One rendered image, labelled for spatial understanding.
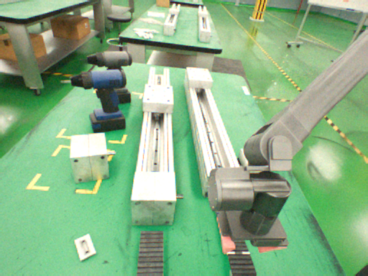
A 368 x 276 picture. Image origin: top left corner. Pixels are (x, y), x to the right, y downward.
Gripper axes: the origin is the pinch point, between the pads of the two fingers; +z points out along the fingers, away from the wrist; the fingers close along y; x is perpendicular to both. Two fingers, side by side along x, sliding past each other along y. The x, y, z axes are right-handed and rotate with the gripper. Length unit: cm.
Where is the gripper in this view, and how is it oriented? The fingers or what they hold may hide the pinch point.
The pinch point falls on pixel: (242, 248)
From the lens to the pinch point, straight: 55.6
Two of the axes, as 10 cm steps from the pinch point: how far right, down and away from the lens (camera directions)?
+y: -9.9, -0.4, -1.4
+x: 0.9, 5.9, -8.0
